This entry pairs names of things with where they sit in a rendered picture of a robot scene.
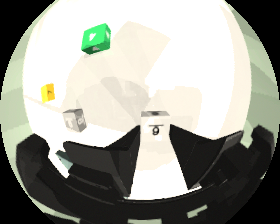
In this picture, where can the white block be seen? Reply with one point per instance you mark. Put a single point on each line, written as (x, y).
(155, 126)

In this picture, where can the small green block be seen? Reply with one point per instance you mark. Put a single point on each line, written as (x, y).
(96, 39)

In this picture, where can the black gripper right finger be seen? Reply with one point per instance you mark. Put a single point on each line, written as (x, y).
(197, 154)

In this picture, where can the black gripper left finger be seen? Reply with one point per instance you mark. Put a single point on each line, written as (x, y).
(117, 158)

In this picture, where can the small yellow block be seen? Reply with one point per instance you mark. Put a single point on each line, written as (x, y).
(47, 92)

